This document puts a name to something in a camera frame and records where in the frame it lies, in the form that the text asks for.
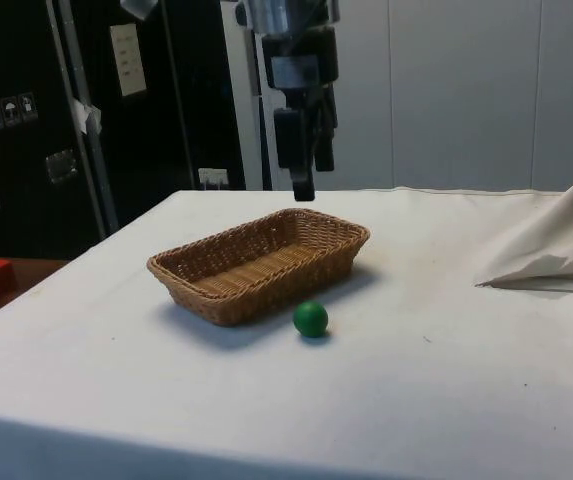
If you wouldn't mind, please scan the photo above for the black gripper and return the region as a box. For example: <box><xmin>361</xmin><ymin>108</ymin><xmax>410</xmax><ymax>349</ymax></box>
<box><xmin>260</xmin><ymin>27</ymin><xmax>340</xmax><ymax>202</ymax></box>

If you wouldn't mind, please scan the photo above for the brown wicker basket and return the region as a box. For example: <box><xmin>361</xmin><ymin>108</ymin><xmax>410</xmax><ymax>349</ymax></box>
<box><xmin>146</xmin><ymin>208</ymin><xmax>371</xmax><ymax>329</ymax></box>

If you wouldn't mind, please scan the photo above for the green ball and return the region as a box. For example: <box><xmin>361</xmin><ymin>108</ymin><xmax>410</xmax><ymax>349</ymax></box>
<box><xmin>293</xmin><ymin>300</ymin><xmax>329</xmax><ymax>340</ymax></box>

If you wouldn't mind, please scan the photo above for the pale locker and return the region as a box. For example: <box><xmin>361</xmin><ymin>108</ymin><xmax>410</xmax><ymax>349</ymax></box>
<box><xmin>220</xmin><ymin>0</ymin><xmax>573</xmax><ymax>194</ymax></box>

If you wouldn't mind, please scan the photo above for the black cabinet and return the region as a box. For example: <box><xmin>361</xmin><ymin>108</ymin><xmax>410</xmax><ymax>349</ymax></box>
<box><xmin>0</xmin><ymin>0</ymin><xmax>247</xmax><ymax>261</ymax></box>

